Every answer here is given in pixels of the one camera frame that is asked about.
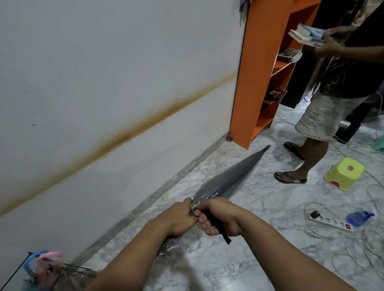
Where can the person's right hand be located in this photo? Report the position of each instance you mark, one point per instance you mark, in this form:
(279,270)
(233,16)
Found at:
(228,217)

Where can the person's left hand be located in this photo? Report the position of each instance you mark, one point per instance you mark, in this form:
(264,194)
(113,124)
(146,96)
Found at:
(178,219)

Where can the clear transparent umbrella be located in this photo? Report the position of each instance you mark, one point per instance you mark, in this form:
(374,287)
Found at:
(234,177)

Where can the person's right forearm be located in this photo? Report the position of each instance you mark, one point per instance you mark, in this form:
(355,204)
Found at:
(285,257)

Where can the person's left forearm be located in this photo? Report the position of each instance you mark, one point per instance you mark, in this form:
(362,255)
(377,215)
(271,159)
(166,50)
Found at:
(129,260)

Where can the metal door stopper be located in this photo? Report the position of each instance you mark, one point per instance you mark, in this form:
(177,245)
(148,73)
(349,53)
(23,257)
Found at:
(228,138)

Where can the black plug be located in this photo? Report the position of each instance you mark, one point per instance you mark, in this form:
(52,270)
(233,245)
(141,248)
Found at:
(315,214)

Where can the white power strip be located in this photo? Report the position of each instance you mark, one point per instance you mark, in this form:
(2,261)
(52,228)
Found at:
(333,222)

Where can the yellow green sheet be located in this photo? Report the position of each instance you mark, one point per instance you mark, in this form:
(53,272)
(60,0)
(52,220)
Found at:
(345,174)

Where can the dark yellow cover book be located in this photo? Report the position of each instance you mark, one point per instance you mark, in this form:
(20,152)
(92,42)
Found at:
(275,95)

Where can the orange wooden bookshelf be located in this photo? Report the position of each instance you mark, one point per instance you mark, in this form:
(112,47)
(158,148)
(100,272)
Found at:
(258,75)

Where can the black cabinet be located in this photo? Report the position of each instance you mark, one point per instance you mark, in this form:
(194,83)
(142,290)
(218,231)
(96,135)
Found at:
(297,84)

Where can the teal plastic stool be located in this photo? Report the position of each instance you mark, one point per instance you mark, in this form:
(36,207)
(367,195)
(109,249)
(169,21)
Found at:
(378,144)

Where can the dark green cover book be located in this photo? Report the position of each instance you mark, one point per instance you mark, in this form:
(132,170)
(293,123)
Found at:
(289,54)

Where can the white book black lettering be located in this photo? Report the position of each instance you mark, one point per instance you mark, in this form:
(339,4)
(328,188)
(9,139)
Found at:
(315,43)

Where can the white book blue print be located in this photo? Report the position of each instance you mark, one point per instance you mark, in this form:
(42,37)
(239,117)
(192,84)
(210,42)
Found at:
(303,31)

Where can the purple grey cloth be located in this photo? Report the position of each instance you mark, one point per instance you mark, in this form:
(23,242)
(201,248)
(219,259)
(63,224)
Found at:
(243,6)

